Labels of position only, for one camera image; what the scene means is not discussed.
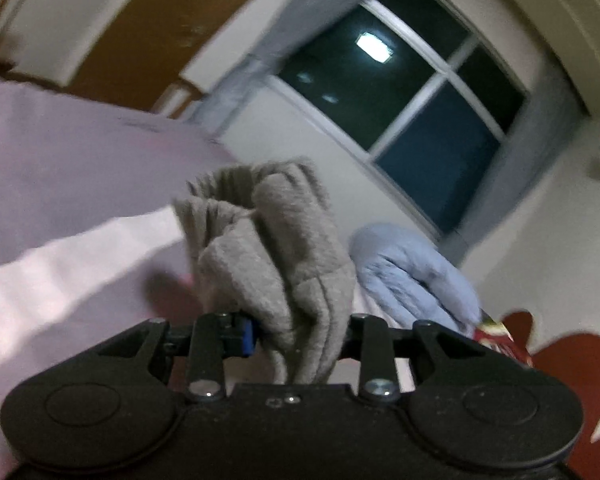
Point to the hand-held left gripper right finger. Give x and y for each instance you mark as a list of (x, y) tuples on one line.
[(369, 342)]

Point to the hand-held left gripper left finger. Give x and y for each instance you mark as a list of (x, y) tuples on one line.
[(245, 336)]

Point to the grey pants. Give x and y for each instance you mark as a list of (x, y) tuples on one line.
[(275, 260)]

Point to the light blue folded duvet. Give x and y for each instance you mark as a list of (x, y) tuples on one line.
[(415, 275)]

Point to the pile of folded clothes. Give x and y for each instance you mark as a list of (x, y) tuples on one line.
[(502, 337)]

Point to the red-brown wooden headboard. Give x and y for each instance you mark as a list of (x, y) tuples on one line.
[(575, 375)]

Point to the striped pink purple bed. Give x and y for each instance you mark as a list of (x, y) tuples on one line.
[(65, 185)]

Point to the wooden chair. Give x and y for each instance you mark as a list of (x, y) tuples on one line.
[(177, 100)]

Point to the white-framed window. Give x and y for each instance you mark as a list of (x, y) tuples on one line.
[(405, 90)]

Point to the brown wooden door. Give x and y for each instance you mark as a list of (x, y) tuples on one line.
[(160, 35)]

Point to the white air conditioner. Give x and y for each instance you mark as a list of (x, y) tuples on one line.
[(570, 15)]

